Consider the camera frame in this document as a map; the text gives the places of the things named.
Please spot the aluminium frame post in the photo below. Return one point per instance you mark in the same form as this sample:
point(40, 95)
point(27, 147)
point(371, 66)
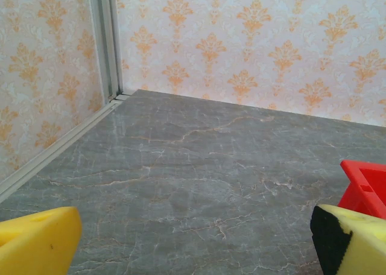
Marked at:
point(105, 46)

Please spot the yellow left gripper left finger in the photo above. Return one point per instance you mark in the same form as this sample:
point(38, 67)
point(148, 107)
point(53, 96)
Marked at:
point(36, 242)

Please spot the red three-compartment bin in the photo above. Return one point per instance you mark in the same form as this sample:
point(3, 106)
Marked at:
point(362, 184)

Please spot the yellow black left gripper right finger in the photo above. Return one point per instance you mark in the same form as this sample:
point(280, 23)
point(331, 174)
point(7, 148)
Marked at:
point(362, 245)

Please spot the aluminium side rail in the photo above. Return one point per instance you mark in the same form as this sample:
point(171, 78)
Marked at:
point(60, 145)

